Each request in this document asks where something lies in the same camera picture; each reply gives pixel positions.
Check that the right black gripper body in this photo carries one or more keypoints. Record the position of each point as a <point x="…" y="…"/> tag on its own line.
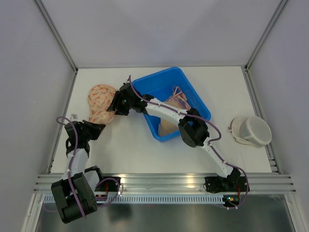
<point x="122" y="106"/>

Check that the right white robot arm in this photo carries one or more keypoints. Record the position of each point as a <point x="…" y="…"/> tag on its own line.
<point x="192" y="127"/>

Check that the blue plastic bin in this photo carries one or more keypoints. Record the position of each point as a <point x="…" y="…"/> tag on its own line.
<point x="172" y="87"/>

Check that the floral mesh laundry bag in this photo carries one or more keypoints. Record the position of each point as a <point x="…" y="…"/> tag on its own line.
<point x="99" y="99"/>

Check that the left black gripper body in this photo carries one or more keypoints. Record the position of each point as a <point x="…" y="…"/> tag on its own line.
<point x="89" y="132"/>

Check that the white mesh laundry bag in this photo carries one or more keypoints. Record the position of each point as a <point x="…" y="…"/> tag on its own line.
<point x="250" y="130"/>

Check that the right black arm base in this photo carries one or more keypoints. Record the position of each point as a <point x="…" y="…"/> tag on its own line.
<point x="216" y="184"/>

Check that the white slotted cable duct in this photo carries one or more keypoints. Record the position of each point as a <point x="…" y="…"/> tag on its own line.
<point x="168" y="199"/>

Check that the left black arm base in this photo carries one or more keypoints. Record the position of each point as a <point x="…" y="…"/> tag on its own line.
<point x="108" y="184"/>

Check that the aluminium mounting rail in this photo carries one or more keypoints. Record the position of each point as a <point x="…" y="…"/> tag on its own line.
<point x="263" y="183"/>

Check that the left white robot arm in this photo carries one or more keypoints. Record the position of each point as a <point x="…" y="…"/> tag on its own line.
<point x="74" y="192"/>

